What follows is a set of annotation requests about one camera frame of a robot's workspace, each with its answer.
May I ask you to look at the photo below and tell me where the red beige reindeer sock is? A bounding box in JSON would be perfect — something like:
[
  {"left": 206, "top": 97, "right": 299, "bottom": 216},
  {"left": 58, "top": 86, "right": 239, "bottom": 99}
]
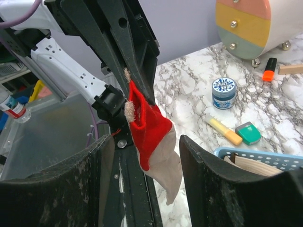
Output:
[{"left": 124, "top": 68, "right": 182, "bottom": 205}]

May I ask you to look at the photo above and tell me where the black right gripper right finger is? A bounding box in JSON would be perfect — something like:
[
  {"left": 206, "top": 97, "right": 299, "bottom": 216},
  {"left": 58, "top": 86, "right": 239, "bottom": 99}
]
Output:
[{"left": 179, "top": 135, "right": 303, "bottom": 227}]

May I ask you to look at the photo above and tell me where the blue perforated plastic basket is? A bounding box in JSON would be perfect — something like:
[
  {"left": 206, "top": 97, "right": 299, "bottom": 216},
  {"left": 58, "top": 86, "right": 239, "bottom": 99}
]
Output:
[{"left": 214, "top": 147, "right": 303, "bottom": 172}]

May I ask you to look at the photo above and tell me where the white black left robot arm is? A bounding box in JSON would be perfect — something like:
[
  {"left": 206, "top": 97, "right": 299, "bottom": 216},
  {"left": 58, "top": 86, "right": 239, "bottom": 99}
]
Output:
[{"left": 0, "top": 0, "right": 160, "bottom": 126}]

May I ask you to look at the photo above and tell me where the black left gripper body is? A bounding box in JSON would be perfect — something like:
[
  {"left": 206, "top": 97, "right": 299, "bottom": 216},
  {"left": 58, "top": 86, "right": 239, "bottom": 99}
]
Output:
[{"left": 44, "top": 0, "right": 159, "bottom": 76}]

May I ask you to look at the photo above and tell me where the wooden hanger rack frame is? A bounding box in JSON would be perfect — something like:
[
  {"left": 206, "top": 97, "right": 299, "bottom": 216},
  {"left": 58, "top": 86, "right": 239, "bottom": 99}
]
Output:
[{"left": 278, "top": 64, "right": 303, "bottom": 75}]

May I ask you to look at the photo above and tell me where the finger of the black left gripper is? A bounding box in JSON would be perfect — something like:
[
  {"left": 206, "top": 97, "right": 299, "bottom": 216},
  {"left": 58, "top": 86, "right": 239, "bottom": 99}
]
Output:
[
  {"left": 97, "top": 0, "right": 156, "bottom": 105},
  {"left": 60, "top": 0, "right": 133, "bottom": 96}
]

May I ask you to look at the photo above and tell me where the orange black highlighter pen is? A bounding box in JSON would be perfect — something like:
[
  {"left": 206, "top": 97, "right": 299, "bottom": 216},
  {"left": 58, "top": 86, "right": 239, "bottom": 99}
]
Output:
[{"left": 262, "top": 58, "right": 277, "bottom": 82}]

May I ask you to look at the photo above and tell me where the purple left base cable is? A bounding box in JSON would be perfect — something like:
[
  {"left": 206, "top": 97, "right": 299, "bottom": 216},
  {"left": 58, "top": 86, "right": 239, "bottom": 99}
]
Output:
[{"left": 86, "top": 104, "right": 109, "bottom": 147}]

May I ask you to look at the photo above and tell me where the green grey eraser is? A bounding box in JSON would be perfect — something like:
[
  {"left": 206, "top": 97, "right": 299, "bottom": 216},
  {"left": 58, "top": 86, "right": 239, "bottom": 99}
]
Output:
[{"left": 235, "top": 122, "right": 261, "bottom": 145}]

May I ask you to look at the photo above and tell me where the black mounting rail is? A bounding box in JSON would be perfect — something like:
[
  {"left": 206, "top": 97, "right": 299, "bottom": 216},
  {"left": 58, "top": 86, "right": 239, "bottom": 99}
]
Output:
[{"left": 103, "top": 133, "right": 163, "bottom": 227}]

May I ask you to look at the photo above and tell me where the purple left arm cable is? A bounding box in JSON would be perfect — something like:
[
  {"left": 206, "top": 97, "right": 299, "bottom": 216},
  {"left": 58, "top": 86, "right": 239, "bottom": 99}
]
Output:
[{"left": 0, "top": 0, "right": 42, "bottom": 28}]

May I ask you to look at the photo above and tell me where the plastic water bottle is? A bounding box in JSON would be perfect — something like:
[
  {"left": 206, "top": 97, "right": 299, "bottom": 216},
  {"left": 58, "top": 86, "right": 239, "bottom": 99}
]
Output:
[{"left": 0, "top": 89, "right": 31, "bottom": 123}]

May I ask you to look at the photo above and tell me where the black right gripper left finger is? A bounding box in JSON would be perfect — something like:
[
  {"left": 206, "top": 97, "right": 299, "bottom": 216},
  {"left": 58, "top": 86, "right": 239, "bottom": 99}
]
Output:
[{"left": 0, "top": 135, "right": 115, "bottom": 227}]

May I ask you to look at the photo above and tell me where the pastel round drawer box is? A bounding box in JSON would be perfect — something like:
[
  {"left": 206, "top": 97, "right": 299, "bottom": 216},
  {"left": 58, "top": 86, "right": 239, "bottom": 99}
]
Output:
[{"left": 215, "top": 0, "right": 303, "bottom": 68}]

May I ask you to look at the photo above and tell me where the yellow highlighter pen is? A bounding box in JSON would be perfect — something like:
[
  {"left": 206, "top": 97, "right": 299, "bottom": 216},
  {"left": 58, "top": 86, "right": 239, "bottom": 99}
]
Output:
[{"left": 205, "top": 116, "right": 243, "bottom": 146}]

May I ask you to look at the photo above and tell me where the cream ribbed sock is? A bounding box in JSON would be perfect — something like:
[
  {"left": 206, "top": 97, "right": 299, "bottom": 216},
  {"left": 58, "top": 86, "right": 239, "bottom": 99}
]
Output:
[{"left": 224, "top": 155, "right": 283, "bottom": 177}]

